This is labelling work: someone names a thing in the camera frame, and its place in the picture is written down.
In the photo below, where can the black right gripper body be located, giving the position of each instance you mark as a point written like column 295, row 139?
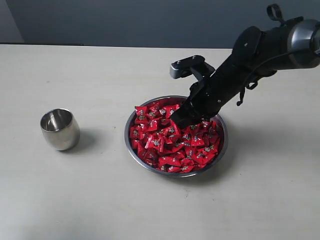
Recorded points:
column 207, row 97

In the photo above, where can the steel bowl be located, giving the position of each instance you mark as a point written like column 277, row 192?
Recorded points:
column 222, row 142

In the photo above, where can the pile of red wrapped candies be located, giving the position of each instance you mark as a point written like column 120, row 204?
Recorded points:
column 172, row 147

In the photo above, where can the stainless steel cup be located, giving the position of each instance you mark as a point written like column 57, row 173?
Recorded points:
column 60, row 129

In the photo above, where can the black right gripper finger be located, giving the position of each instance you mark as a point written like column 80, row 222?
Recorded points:
column 186, row 121
column 181, row 116

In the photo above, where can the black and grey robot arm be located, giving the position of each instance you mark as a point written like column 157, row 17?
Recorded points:
column 256, row 54

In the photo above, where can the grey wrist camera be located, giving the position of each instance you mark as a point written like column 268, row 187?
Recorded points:
column 195, row 65

